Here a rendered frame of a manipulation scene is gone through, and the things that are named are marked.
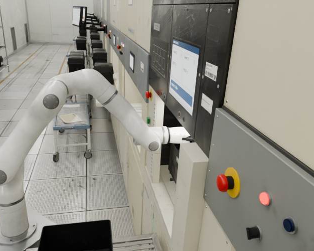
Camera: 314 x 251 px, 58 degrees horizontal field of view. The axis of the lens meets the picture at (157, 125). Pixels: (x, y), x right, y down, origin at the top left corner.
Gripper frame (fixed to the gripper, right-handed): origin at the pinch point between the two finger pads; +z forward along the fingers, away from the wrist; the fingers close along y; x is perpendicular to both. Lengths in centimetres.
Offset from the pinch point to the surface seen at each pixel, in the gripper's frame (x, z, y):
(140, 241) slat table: -47, -30, 17
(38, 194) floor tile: -124, -105, -137
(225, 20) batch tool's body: 53, -19, 51
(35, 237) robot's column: -47, -78, 6
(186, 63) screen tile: 39, -19, 27
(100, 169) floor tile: -124, -41, -177
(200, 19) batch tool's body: 53, -19, 35
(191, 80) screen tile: 34, -19, 33
